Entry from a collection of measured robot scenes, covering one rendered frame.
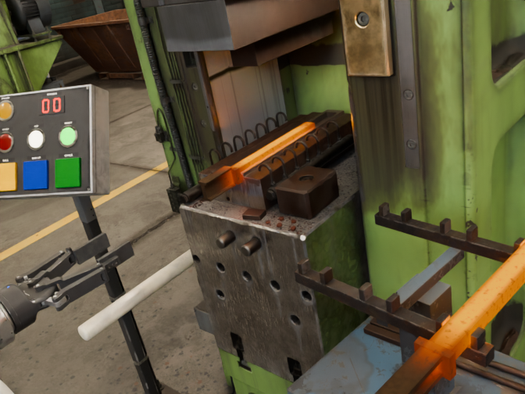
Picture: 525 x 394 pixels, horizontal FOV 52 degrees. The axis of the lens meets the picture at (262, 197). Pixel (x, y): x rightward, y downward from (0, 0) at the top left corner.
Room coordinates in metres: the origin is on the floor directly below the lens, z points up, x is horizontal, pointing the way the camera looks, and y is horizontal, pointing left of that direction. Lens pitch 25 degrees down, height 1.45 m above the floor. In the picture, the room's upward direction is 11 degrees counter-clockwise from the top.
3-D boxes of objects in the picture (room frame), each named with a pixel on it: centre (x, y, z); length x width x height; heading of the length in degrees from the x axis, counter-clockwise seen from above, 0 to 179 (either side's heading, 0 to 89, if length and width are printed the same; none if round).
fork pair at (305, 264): (0.76, -0.14, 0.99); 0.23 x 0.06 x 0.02; 128
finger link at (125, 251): (0.84, 0.28, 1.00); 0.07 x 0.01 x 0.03; 135
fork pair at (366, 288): (0.67, -0.21, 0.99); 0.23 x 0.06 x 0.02; 128
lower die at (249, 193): (1.29, -0.08, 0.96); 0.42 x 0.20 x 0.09; 135
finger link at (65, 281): (0.78, 0.34, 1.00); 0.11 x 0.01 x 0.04; 114
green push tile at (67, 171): (1.32, 0.48, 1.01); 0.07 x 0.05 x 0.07; 70
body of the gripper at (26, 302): (0.76, 0.41, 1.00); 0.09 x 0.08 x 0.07; 135
